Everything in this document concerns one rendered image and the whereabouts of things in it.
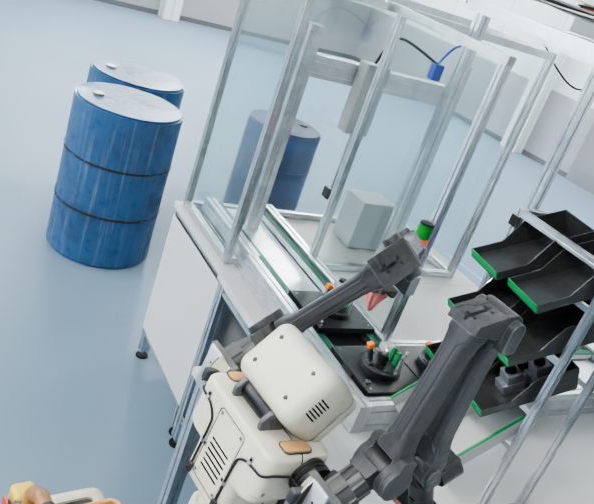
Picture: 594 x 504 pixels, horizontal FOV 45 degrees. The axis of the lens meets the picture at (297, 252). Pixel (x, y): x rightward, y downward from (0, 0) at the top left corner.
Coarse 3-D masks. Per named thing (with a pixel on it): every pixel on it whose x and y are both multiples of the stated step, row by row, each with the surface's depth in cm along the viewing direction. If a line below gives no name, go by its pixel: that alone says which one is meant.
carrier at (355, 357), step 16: (336, 352) 233; (352, 352) 236; (384, 352) 230; (400, 352) 232; (352, 368) 227; (368, 368) 227; (384, 368) 230; (400, 368) 228; (384, 384) 225; (400, 384) 228
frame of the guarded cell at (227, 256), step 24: (240, 0) 290; (312, 0) 246; (360, 0) 254; (384, 0) 259; (408, 0) 321; (456, 24) 278; (288, 48) 255; (528, 48) 299; (288, 72) 257; (216, 96) 304; (528, 96) 317; (264, 144) 267; (192, 216) 317; (240, 216) 279; (288, 216) 354; (312, 216) 360; (480, 216) 339; (456, 264) 350
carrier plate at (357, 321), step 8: (296, 296) 259; (304, 296) 261; (312, 296) 263; (296, 304) 257; (304, 304) 255; (352, 312) 262; (360, 312) 264; (328, 320) 250; (336, 320) 252; (344, 320) 254; (352, 320) 256; (360, 320) 258; (320, 328) 244; (328, 328) 246; (336, 328) 247; (344, 328) 249; (352, 328) 251; (360, 328) 253; (368, 328) 255
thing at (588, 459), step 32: (224, 288) 275; (416, 288) 328; (448, 288) 340; (256, 320) 257; (416, 320) 299; (448, 320) 309; (352, 448) 210; (544, 448) 243; (576, 448) 250; (480, 480) 216; (512, 480) 221; (544, 480) 226; (576, 480) 232
